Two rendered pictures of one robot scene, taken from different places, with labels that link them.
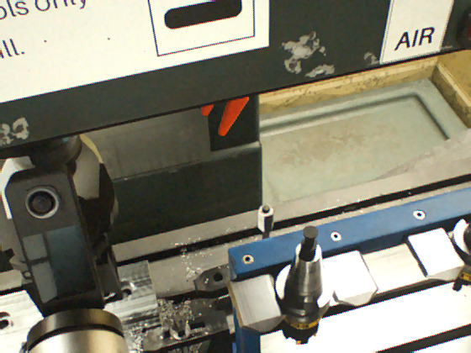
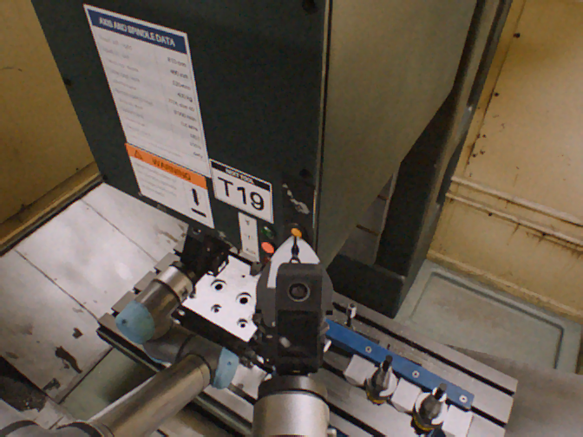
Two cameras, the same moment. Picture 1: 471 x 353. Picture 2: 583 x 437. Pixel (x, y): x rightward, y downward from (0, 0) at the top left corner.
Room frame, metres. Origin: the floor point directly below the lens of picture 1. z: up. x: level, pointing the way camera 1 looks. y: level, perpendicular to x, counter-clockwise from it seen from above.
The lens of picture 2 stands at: (-0.05, -0.44, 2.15)
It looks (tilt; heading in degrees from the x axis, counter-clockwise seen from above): 46 degrees down; 44
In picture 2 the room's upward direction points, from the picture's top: straight up
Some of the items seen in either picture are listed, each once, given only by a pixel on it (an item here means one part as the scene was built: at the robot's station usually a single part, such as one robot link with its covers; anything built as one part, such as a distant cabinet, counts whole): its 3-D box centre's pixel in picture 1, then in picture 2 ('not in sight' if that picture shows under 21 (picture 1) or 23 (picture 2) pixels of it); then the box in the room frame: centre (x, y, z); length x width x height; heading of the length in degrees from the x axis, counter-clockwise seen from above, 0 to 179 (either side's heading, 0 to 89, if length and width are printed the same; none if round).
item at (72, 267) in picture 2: not in sight; (112, 272); (0.23, 0.81, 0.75); 0.89 x 0.67 x 0.26; 12
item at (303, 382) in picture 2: not in sight; (292, 351); (0.12, -0.27, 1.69); 0.12 x 0.08 x 0.09; 43
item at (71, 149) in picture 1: (43, 140); not in sight; (0.38, 0.16, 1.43); 0.06 x 0.06 x 0.03
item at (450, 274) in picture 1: (436, 255); (357, 370); (0.37, -0.24, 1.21); 0.07 x 0.05 x 0.01; 12
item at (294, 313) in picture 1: (304, 291); not in sight; (0.33, -0.07, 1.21); 0.06 x 0.06 x 0.03
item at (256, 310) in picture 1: (257, 303); not in sight; (0.32, -0.02, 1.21); 0.07 x 0.05 x 0.01; 12
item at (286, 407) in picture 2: not in sight; (294, 423); (0.06, -0.33, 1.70); 0.08 x 0.05 x 0.08; 133
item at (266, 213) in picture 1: (266, 230); (350, 316); (0.60, -0.06, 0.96); 0.03 x 0.03 x 0.13
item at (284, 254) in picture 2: not in sight; (282, 273); (0.19, -0.19, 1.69); 0.09 x 0.03 x 0.06; 43
